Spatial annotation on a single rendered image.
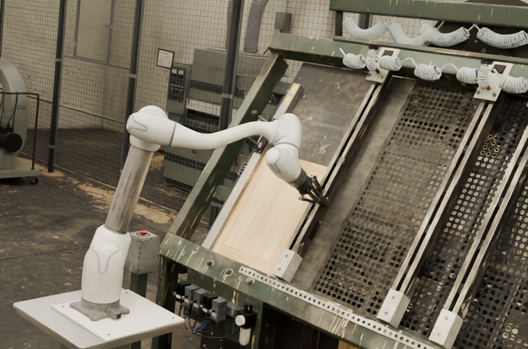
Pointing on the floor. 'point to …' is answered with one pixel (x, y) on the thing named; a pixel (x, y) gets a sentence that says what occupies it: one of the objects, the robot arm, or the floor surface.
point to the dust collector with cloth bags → (15, 123)
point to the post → (137, 285)
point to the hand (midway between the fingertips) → (321, 201)
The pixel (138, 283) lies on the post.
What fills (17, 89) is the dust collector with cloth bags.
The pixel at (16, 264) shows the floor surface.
